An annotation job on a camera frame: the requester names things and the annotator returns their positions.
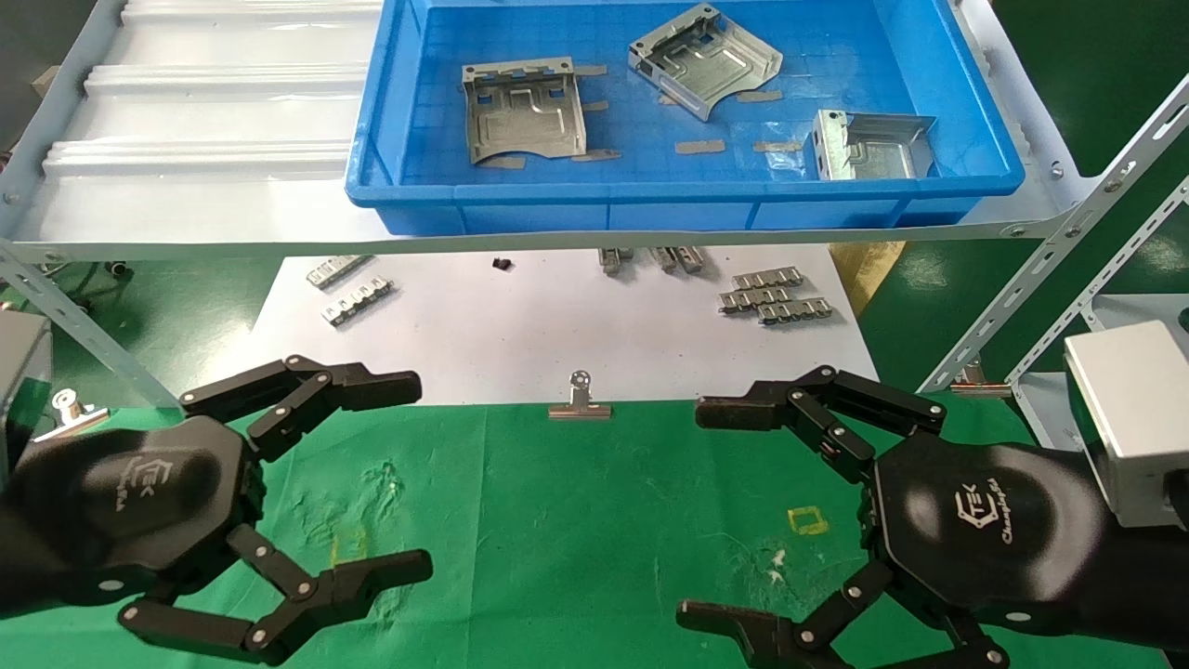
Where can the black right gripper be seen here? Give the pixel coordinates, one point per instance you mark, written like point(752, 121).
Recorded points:
point(985, 530)

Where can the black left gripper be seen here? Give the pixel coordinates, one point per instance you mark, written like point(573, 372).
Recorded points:
point(121, 492)

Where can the sheet metal bracket part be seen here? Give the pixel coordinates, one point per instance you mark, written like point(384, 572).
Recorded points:
point(715, 70)

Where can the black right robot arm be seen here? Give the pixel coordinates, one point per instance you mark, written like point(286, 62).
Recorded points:
point(1152, 576)

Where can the small metal clip strip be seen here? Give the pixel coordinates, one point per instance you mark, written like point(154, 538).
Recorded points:
point(664, 259)
point(358, 302)
point(690, 260)
point(611, 260)
point(766, 278)
point(752, 298)
point(336, 270)
point(794, 311)

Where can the green cloth mat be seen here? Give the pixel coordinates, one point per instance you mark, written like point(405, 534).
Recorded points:
point(576, 520)

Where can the white paper sheet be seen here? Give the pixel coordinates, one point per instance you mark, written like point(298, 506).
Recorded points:
point(511, 334)

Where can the silver binder clip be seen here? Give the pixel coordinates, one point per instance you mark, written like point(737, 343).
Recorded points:
point(975, 383)
point(581, 409)
point(70, 409)

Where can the grey metal side stand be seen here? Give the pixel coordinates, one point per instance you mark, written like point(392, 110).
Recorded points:
point(1045, 409)

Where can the slotted grey angle strut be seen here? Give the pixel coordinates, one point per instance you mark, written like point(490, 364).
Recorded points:
point(1059, 237)
point(74, 325)
point(1101, 279)

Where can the grey metal shelf rack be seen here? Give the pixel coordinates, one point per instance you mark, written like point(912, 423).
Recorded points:
point(214, 195)

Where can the blue plastic bin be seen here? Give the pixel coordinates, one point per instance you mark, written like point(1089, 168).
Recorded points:
point(650, 190)

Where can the small boxed sheet metal part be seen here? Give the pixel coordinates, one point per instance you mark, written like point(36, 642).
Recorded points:
point(873, 158)

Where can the notched sheet metal part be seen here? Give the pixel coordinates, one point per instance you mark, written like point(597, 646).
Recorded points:
point(525, 125)

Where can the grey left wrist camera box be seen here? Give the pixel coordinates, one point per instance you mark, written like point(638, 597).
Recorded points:
point(19, 362)

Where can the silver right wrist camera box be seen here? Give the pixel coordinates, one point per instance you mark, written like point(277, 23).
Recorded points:
point(1129, 409)

